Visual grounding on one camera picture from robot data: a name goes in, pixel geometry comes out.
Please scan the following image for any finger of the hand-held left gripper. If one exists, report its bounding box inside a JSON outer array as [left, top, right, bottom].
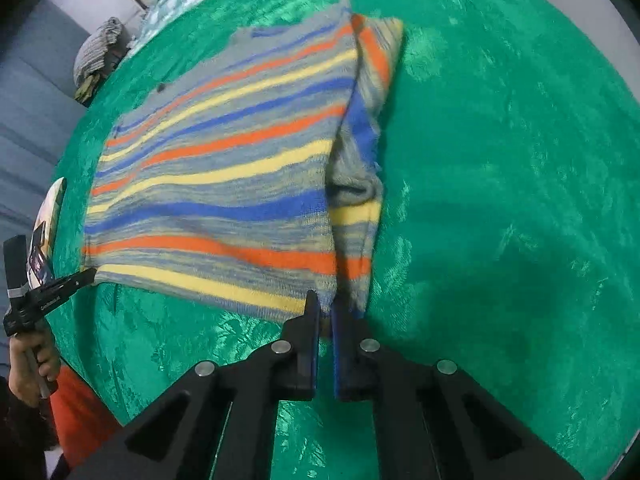
[[54, 267, 98, 297]]

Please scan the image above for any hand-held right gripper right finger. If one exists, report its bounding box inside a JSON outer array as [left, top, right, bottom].
[[331, 301, 586, 480]]

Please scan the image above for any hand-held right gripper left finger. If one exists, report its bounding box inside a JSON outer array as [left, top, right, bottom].
[[65, 290, 321, 480]]

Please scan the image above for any striped knit sweater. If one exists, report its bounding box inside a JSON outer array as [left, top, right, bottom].
[[80, 0, 406, 325]]

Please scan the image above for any person's left forearm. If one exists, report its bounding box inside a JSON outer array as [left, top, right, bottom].
[[0, 375, 53, 480]]

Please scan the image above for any pile of grey striped clothes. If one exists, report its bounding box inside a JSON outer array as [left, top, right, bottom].
[[73, 16, 126, 106]]

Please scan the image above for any person's left hand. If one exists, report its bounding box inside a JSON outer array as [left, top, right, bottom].
[[9, 331, 62, 408]]

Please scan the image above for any beige patterned pillow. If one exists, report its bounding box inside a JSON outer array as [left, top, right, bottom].
[[32, 176, 68, 291]]

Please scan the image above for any orange fuzzy cloth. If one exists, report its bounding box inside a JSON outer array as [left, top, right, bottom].
[[47, 365, 123, 468]]

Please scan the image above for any green floral blanket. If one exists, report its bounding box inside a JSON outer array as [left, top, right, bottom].
[[47, 0, 640, 480]]

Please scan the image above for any green checked blanket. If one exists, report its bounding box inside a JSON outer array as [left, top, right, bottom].
[[125, 0, 281, 61]]

